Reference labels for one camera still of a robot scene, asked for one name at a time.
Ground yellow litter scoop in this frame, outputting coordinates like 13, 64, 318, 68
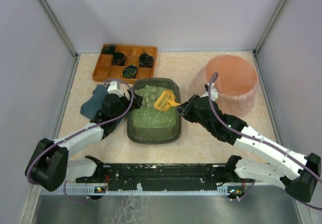
153, 90, 180, 111

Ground dark grey litter box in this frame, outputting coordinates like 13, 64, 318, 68
127, 78, 181, 144

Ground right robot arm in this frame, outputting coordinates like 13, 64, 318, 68
176, 95, 321, 203

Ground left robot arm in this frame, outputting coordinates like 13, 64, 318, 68
25, 89, 142, 191

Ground green cat litter pellets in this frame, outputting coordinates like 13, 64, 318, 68
132, 85, 176, 128

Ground black rolled sock front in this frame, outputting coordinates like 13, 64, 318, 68
122, 64, 138, 79

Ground orange wooden divided tray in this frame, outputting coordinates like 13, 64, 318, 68
92, 44, 158, 84

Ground black rolled sock right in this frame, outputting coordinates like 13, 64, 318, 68
139, 53, 154, 68

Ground black rolled sock middle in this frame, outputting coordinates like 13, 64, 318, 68
111, 52, 126, 66

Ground orange bin with bag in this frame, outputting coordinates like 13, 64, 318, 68
187, 54, 258, 118

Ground dark teal folded cloth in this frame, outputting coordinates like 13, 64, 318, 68
80, 85, 108, 120

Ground black rolled sock back-left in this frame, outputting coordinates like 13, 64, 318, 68
101, 44, 116, 55

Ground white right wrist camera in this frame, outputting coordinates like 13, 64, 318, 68
202, 83, 218, 101

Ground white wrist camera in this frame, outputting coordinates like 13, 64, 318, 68
202, 83, 218, 101
104, 81, 123, 96

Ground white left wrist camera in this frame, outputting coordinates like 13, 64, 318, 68
104, 81, 123, 96

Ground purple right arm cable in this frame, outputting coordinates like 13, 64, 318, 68
207, 72, 322, 211

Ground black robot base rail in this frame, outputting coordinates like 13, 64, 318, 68
76, 164, 242, 192

